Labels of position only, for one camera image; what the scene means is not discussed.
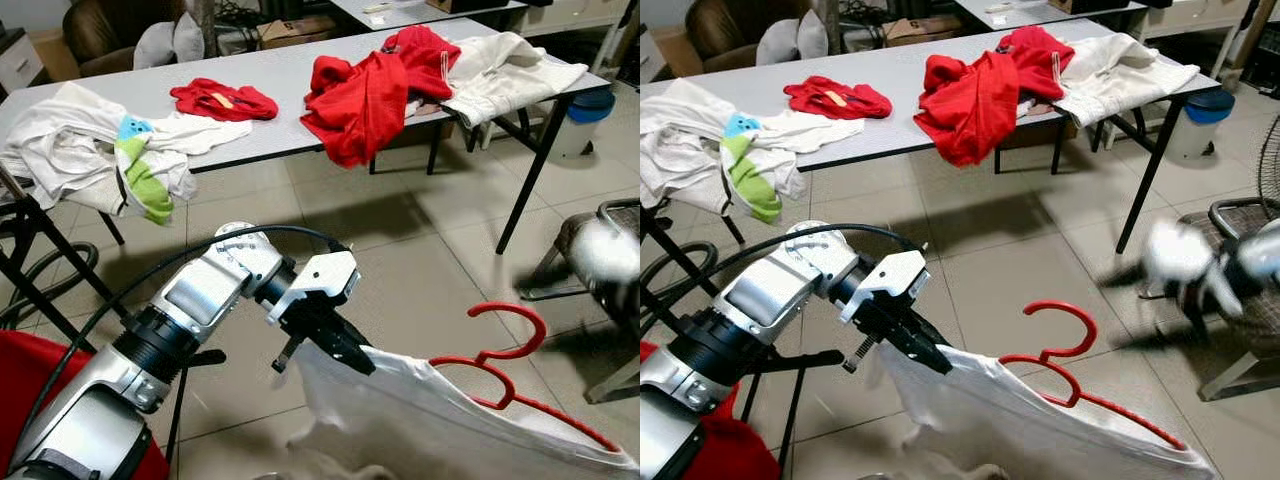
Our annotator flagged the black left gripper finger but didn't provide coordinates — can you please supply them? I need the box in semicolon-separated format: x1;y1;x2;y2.
305;336;373;378
896;312;954;369
880;336;949;378
322;312;378;369

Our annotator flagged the white t-shirt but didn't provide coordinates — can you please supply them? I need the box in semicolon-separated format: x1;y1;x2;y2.
868;340;1221;480
288;338;641;480

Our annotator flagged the red clothes hanger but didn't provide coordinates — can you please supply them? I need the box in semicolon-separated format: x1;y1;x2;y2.
428;301;621;453
998;299;1188;451

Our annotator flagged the red t-shirt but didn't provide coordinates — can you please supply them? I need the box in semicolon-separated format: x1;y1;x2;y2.
299;50;413;170
913;50;1023;169

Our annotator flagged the black tripod stand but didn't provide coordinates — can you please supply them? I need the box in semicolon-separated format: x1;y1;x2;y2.
163;348;227;471
742;348;847;476

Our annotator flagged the white green blue shirt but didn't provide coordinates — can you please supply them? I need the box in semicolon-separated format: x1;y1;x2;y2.
720;110;866;226
110;112;254;227

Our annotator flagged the small red garment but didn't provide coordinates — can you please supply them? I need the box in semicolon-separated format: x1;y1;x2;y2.
169;77;280;122
783;75;894;121

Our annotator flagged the long grey table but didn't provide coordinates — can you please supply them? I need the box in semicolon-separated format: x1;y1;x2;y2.
0;17;613;256
640;17;1223;256

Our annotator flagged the crumpled white garment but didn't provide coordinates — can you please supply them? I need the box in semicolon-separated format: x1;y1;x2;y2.
640;78;746;216
0;82;136;217

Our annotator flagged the brown cardboard box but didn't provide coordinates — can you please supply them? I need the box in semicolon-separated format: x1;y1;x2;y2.
258;15;339;49
885;15;963;49

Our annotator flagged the grey cushion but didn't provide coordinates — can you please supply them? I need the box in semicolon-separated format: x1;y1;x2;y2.
172;12;207;63
795;10;829;61
133;22;181;71
755;20;803;69

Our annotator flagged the cream jacket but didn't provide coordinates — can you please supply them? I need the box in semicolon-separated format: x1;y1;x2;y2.
1053;32;1201;129
440;32;590;129

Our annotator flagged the small grey table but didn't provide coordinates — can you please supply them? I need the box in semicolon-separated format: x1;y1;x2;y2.
330;0;531;31
955;0;1151;31

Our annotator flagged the brown leather armchair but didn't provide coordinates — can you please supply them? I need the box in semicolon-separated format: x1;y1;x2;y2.
685;0;813;76
62;0;191;79

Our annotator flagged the blue-lidded waste bin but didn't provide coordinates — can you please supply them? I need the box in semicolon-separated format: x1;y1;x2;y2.
548;88;616;159
1165;88;1238;161

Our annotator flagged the tan cardboard sheet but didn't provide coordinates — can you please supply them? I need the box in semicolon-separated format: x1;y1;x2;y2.
28;30;83;83
650;28;701;76

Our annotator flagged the white drawer cabinet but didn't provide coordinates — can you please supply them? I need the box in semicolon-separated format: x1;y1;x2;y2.
0;28;48;96

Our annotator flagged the white desk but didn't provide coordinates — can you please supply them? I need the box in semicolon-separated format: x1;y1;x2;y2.
520;0;641;76
1140;0;1251;71

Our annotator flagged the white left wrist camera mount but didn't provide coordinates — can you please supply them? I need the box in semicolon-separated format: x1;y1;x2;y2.
264;250;361;327
838;250;931;326

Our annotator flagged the black hose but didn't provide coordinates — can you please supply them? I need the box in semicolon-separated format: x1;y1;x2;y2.
640;240;721;321
0;240;103;331

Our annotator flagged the black wire fan guard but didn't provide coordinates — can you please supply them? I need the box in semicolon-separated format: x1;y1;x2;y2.
1255;115;1280;216

